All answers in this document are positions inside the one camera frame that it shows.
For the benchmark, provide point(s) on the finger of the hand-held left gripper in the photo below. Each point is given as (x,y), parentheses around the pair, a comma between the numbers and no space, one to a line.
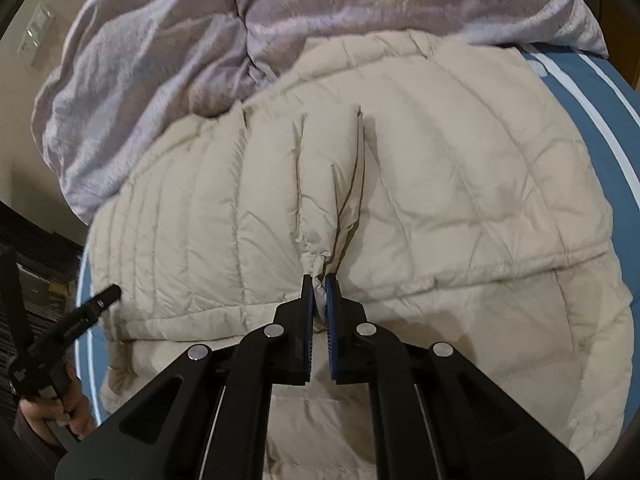
(80,317)
(11,300)

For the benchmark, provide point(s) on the brown wooden panel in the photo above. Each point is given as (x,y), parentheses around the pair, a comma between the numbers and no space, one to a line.
(620,30)

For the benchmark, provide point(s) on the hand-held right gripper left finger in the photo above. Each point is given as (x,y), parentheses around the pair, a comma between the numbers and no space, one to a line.
(308,310)

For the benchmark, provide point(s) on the blue white striped bed sheet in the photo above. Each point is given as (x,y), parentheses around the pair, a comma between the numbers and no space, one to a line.
(600,125)

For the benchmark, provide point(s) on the person's left hand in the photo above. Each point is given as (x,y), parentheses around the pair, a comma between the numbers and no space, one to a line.
(77,405)

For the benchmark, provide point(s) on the cream puffer jacket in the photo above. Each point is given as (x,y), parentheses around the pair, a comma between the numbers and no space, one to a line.
(450,185)

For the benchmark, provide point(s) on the lilac floral duvet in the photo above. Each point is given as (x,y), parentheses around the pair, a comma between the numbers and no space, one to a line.
(150,60)

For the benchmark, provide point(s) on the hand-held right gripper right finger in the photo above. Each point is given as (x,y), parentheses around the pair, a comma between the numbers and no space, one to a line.
(331,310)

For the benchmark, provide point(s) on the white wall switch panel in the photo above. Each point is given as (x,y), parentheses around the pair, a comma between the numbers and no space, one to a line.
(36,30)

